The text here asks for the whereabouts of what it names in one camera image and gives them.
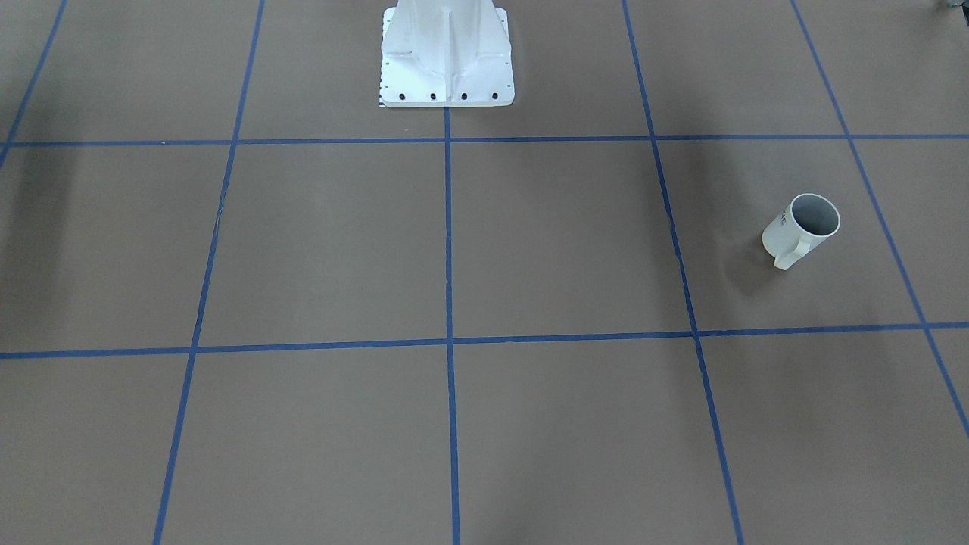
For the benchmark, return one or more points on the white plastic mug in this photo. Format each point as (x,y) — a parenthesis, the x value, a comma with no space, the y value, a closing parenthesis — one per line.
(806,222)

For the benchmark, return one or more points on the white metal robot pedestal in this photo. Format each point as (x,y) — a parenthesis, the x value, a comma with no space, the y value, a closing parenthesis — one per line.
(438,54)

